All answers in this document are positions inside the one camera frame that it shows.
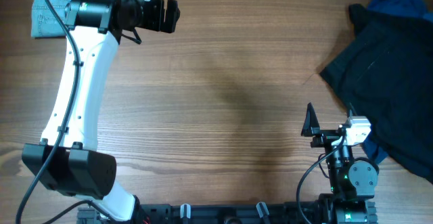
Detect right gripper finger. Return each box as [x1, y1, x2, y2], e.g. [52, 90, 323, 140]
[301, 103, 320, 137]
[346, 102, 357, 118]

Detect light blue denim shorts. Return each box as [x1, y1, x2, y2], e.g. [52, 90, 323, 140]
[31, 0, 71, 38]

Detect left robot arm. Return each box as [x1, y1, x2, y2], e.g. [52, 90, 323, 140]
[22, 0, 180, 223]

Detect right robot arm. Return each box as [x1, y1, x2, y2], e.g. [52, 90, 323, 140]
[296, 103, 380, 223]

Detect black garment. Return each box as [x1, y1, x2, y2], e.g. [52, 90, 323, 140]
[320, 4, 432, 181]

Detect dark blue garment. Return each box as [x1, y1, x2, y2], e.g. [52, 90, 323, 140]
[363, 0, 432, 164]

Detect right black camera cable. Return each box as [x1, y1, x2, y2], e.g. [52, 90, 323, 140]
[296, 125, 348, 224]

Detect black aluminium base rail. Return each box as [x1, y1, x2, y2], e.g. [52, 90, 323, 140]
[76, 200, 378, 224]

